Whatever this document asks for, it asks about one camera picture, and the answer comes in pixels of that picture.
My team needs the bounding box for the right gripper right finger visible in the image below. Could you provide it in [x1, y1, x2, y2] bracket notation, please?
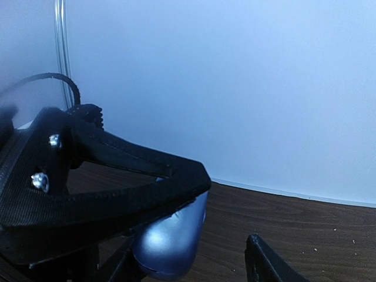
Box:
[244, 234, 309, 282]

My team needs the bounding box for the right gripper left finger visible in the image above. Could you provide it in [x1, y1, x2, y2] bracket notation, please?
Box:
[1, 104, 211, 264]

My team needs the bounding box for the purple earbud charging case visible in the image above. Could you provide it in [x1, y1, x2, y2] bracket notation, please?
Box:
[132, 191, 209, 281]

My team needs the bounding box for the right black braided cable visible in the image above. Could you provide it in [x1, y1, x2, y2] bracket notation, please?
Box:
[0, 72, 82, 109]

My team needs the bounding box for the left aluminium frame post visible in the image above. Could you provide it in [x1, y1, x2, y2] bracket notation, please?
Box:
[52, 0, 74, 111]

